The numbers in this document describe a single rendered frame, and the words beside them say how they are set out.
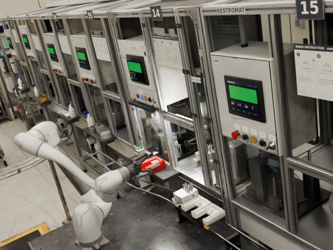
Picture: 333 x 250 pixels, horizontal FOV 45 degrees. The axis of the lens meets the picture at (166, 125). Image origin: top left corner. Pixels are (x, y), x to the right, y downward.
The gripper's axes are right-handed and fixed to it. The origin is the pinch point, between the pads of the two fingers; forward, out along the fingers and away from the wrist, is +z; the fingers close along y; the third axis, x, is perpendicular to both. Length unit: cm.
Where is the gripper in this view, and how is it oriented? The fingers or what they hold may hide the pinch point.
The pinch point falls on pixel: (155, 160)
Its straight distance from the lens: 260.2
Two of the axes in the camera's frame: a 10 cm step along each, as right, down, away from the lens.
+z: 8.3, -3.4, 4.4
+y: -1.9, -9.2, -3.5
